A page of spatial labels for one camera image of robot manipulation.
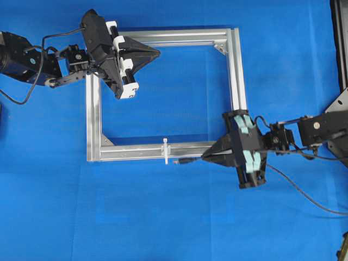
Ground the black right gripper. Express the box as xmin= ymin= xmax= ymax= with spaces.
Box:
xmin=202 ymin=110 xmax=267 ymax=189

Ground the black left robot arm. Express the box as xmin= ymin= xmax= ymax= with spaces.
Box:
xmin=1 ymin=9 xmax=160 ymax=100

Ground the blue table mat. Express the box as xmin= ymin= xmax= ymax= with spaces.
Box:
xmin=1 ymin=1 xmax=347 ymax=260

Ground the yellow-black object bottom right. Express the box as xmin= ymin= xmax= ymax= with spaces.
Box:
xmin=336 ymin=232 xmax=348 ymax=261

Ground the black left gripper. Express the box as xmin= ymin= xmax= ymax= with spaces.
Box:
xmin=81 ymin=9 xmax=160 ymax=100

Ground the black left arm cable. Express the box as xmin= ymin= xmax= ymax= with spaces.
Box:
xmin=0 ymin=26 xmax=88 ymax=105

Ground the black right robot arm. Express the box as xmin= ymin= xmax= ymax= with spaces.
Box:
xmin=176 ymin=109 xmax=347 ymax=189

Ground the black wire with plug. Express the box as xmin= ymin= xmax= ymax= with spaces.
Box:
xmin=173 ymin=157 xmax=348 ymax=217

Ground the square aluminium extrusion frame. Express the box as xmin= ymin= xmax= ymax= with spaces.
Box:
xmin=85 ymin=28 xmax=247 ymax=161

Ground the black stand at right edge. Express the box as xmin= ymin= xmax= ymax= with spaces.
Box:
xmin=326 ymin=1 xmax=347 ymax=166

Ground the white zip tie loop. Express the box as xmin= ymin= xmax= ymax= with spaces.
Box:
xmin=161 ymin=138 xmax=171 ymax=165

